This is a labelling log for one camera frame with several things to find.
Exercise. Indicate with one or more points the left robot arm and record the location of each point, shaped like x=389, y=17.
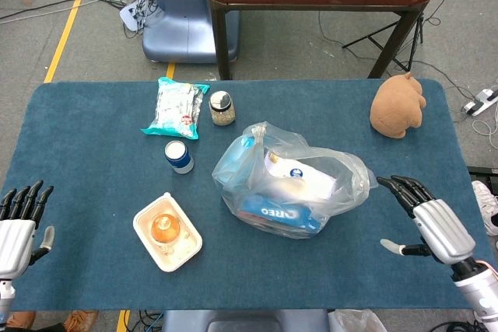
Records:
x=4, y=297

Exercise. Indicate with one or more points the glass jar with grains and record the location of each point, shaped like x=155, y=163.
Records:
x=222, y=108

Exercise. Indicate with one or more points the transparent plastic bag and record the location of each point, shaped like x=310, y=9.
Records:
x=342, y=184

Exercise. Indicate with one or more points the blue white drink can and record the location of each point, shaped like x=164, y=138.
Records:
x=179, y=159

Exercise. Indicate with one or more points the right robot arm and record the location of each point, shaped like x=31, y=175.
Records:
x=479, y=289

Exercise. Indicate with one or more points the black tripod stand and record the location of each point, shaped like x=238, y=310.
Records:
x=400, y=42

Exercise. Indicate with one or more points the white black power strip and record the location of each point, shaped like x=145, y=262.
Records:
x=480, y=100

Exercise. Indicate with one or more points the blue grey robot body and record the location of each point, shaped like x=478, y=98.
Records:
x=241, y=322

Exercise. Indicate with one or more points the white sneaker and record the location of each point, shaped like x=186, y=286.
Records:
x=486, y=203

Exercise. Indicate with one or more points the brown shoe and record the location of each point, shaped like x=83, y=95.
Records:
x=23, y=320
x=79, y=320

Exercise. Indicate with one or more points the crumpled clear plastic bag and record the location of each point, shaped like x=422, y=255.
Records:
x=356, y=322

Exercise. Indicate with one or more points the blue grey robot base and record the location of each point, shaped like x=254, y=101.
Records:
x=183, y=17

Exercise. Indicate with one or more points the white box with blue logo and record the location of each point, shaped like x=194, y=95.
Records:
x=299, y=176

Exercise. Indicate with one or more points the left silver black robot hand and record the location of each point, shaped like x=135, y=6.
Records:
x=15, y=246

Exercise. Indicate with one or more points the blue Oreo cookie box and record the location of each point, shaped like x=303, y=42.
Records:
x=278, y=213

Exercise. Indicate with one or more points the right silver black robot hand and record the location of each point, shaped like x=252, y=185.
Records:
x=443, y=231

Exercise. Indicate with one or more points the black floor case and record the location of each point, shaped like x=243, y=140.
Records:
x=484, y=176

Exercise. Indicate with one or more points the blue table mat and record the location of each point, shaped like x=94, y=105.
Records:
x=97, y=176

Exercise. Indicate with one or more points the white power strip with plugs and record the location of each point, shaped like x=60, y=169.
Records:
x=130, y=17

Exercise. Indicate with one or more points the white plastic food container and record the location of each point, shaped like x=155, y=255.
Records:
x=186, y=246

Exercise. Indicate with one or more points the teal white snack pack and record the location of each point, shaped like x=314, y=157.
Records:
x=175, y=110

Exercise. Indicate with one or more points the orange jelly cup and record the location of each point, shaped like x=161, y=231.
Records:
x=165, y=228

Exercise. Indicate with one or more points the brown plush toy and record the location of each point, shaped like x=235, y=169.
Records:
x=395, y=110

